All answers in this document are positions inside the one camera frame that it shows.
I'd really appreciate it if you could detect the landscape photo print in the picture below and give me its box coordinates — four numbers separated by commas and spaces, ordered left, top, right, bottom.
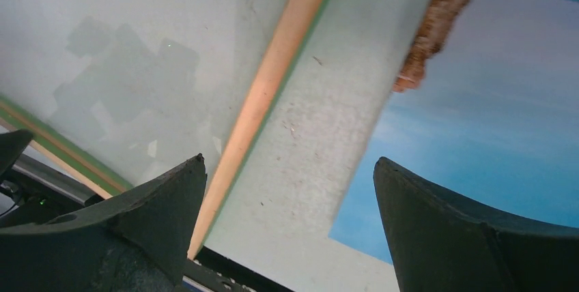
328, 0, 578, 262

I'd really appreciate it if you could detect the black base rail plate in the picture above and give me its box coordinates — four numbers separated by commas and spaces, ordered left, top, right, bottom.
0, 154, 295, 292

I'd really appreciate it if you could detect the wooden picture frame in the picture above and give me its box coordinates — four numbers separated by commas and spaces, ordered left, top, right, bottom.
1, 0, 323, 254

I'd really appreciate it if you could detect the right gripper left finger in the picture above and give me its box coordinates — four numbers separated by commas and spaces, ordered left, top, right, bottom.
0, 153, 208, 292

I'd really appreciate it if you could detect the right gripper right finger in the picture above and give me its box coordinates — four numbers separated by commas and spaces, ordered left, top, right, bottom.
373, 157, 578, 291

